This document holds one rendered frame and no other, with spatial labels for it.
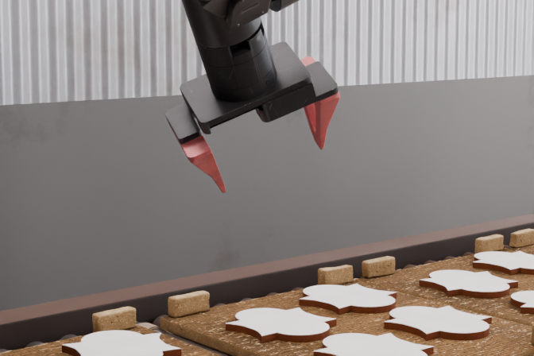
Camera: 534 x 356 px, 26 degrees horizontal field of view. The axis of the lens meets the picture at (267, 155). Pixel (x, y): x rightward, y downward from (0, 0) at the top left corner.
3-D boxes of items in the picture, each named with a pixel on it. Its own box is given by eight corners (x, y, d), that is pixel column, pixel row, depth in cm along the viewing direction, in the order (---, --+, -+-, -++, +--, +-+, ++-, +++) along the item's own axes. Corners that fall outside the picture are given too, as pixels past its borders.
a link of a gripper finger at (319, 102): (357, 156, 103) (336, 72, 97) (284, 188, 102) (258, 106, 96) (326, 116, 108) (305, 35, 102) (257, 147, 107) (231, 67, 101)
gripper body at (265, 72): (317, 93, 98) (298, 21, 93) (207, 141, 96) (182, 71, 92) (289, 56, 103) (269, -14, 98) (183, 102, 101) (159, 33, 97)
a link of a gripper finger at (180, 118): (285, 187, 102) (261, 106, 96) (211, 221, 101) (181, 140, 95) (259, 146, 107) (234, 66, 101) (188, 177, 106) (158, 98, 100)
